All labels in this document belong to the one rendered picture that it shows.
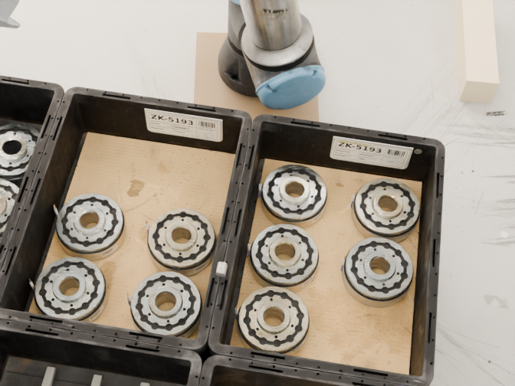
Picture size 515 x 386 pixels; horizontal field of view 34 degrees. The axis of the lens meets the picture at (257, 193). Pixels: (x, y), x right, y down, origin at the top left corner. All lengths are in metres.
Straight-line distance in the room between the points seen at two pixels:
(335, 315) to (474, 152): 0.50
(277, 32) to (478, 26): 0.55
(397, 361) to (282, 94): 0.46
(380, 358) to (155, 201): 0.43
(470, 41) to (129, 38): 0.67
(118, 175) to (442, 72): 0.70
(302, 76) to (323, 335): 0.41
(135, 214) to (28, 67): 0.49
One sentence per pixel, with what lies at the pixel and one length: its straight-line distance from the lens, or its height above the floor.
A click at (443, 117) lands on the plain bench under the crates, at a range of 1.64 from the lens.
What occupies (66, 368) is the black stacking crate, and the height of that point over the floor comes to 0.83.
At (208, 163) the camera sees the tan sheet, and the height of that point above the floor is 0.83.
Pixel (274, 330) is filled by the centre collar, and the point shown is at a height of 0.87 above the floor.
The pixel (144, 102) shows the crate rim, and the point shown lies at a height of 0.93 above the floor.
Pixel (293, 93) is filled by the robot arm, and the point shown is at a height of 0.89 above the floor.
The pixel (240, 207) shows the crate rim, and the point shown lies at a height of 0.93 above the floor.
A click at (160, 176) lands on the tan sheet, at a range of 1.37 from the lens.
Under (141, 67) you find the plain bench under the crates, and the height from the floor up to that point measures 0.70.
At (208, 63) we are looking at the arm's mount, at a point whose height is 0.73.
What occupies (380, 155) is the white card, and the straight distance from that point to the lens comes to 1.34.
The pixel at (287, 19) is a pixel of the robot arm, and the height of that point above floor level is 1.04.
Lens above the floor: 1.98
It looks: 59 degrees down
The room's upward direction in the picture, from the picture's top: 3 degrees clockwise
